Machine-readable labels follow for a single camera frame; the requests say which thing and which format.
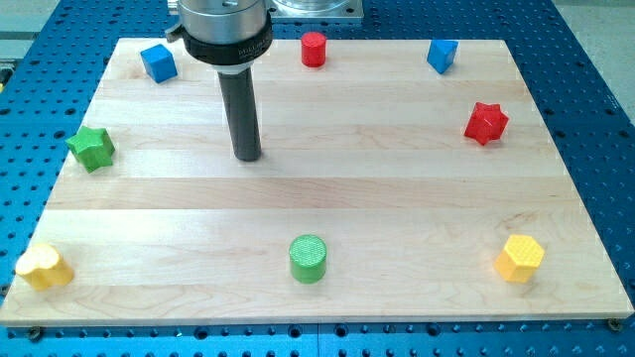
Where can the red star block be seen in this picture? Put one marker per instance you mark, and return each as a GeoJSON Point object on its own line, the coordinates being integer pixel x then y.
{"type": "Point", "coordinates": [486, 123]}

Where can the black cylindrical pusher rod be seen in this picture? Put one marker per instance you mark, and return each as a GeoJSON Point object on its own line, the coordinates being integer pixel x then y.
{"type": "Point", "coordinates": [240, 109]}

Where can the yellow heart block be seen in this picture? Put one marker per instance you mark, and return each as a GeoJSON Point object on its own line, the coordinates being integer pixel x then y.
{"type": "Point", "coordinates": [42, 266]}

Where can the light wooden board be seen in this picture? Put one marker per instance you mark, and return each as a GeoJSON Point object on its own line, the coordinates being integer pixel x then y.
{"type": "Point", "coordinates": [366, 152]}

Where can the right board clamp screw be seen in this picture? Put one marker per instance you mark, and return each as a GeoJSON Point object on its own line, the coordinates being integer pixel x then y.
{"type": "Point", "coordinates": [614, 324]}

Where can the yellow hexagonal block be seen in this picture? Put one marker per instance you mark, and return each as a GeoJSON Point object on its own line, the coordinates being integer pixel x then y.
{"type": "Point", "coordinates": [519, 259]}

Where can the green star block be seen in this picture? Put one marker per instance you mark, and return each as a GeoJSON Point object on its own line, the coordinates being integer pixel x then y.
{"type": "Point", "coordinates": [92, 148]}

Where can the blue wooden cube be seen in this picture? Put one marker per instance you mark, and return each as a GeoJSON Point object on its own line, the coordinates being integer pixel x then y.
{"type": "Point", "coordinates": [159, 63]}

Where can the green wooden cylinder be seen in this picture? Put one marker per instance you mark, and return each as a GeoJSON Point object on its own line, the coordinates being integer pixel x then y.
{"type": "Point", "coordinates": [308, 255]}

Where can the board clamp screw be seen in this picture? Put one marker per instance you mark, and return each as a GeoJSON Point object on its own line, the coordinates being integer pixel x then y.
{"type": "Point", "coordinates": [614, 324]}
{"type": "Point", "coordinates": [34, 333]}

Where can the red wooden cylinder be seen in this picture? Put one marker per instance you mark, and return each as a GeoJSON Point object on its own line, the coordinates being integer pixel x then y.
{"type": "Point", "coordinates": [313, 49]}

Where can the left board clamp screw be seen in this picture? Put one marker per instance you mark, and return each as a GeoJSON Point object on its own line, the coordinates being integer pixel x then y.
{"type": "Point", "coordinates": [34, 333]}

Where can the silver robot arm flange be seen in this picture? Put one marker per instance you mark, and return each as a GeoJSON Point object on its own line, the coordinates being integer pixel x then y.
{"type": "Point", "coordinates": [227, 34]}

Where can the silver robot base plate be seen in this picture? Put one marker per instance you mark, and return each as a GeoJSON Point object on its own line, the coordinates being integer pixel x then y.
{"type": "Point", "coordinates": [316, 11]}

